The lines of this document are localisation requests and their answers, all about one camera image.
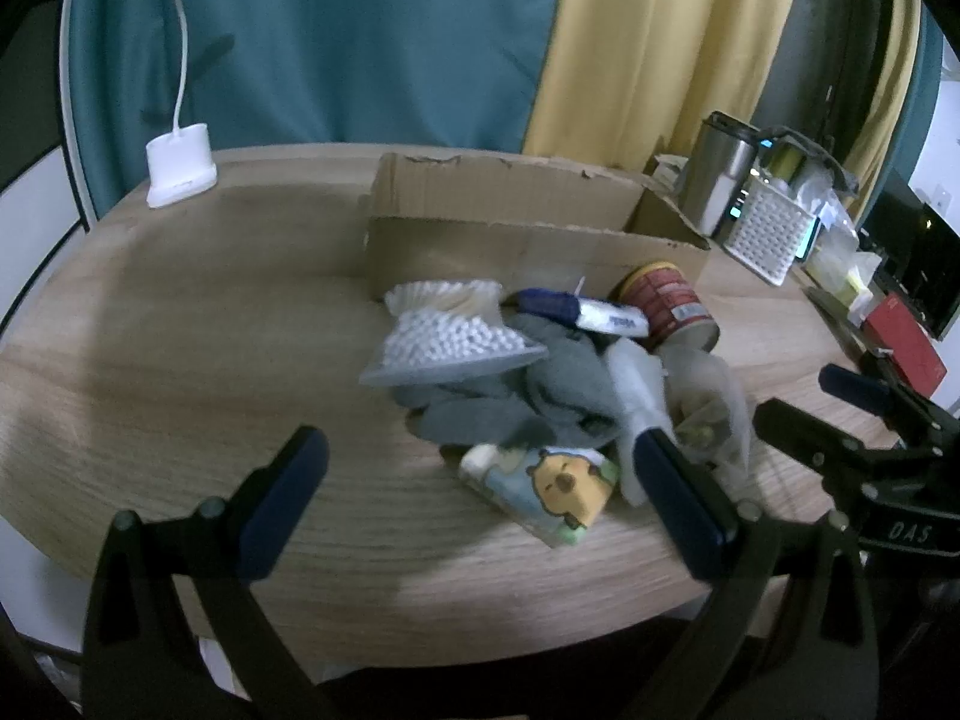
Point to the steel tumbler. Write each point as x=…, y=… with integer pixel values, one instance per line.
x=712, y=172

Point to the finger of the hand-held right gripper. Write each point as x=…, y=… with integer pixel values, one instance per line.
x=799, y=431
x=855, y=388

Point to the blue tissue pack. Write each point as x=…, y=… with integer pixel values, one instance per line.
x=559, y=305

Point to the cotton swab bag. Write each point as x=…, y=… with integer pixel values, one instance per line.
x=442, y=337

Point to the teal curtain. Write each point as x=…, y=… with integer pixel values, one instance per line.
x=921, y=97
x=337, y=37

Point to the clear plastic bag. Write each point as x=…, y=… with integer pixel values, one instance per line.
x=705, y=405

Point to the white desk lamp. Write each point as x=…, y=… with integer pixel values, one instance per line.
x=180, y=165

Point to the white wall socket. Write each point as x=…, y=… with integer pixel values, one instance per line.
x=937, y=199

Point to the red can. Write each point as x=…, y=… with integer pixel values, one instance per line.
x=667, y=300

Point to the yellow green bottle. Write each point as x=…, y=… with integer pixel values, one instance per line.
x=786, y=161

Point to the cartoon capybara tissue pack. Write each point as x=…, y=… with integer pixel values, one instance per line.
x=555, y=487

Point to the pale yellow packet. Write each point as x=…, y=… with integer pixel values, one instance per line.
x=851, y=277

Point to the black monitor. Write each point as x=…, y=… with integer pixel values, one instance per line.
x=926, y=255

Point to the white perforated basket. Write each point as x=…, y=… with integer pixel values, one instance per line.
x=769, y=236

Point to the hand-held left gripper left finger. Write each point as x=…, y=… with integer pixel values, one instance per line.
x=289, y=495

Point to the small cardboard carton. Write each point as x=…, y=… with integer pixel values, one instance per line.
x=667, y=172

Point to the yellow curtain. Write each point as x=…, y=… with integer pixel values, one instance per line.
x=660, y=37

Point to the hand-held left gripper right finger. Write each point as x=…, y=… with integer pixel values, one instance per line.
x=675, y=487

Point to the cardboard box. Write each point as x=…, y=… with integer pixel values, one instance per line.
x=495, y=195

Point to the grey glove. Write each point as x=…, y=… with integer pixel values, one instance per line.
x=472, y=416
x=562, y=375

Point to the red box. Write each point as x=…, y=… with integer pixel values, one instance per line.
x=904, y=337

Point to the dark grey tall object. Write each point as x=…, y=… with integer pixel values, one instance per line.
x=825, y=37

